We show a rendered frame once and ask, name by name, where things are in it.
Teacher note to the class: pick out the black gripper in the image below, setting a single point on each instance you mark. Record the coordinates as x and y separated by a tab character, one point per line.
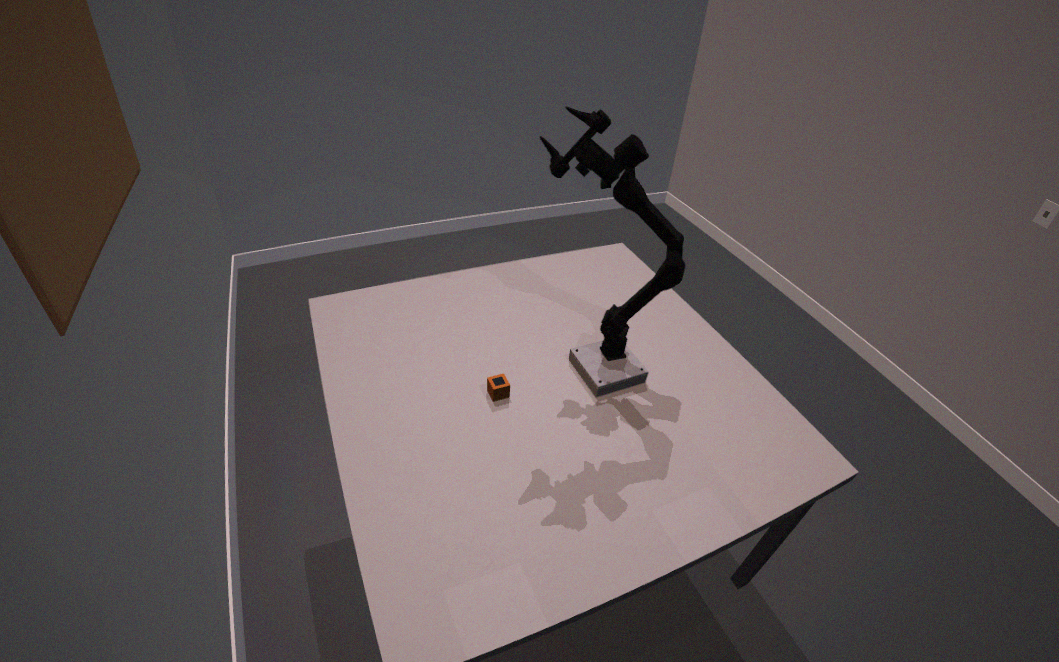
598	122

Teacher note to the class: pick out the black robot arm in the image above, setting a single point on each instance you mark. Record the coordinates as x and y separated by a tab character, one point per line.
629	193

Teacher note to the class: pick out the brown block with dark square face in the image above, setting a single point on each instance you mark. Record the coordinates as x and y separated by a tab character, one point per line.
498	387

